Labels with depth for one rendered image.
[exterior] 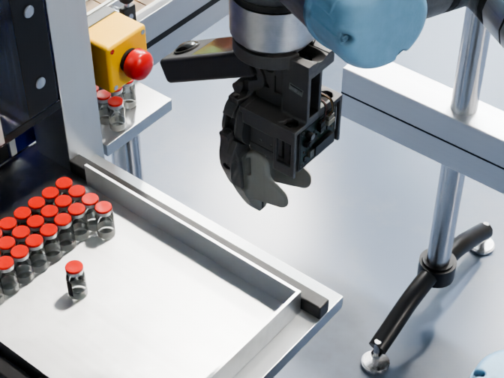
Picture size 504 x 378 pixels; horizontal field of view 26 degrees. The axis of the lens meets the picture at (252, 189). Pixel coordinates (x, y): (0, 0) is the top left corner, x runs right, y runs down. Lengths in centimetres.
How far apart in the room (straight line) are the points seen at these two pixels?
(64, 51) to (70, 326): 33
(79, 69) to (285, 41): 51
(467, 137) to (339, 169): 74
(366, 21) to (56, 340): 62
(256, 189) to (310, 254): 151
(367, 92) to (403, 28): 137
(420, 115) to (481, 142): 13
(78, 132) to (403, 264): 127
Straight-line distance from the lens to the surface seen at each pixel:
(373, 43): 77
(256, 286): 127
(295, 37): 90
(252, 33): 89
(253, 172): 101
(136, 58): 139
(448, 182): 217
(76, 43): 134
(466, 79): 202
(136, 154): 179
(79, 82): 137
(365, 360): 232
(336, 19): 76
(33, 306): 128
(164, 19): 164
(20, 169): 145
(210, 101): 295
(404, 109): 211
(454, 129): 207
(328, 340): 237
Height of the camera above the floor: 183
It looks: 43 degrees down
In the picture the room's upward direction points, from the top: straight up
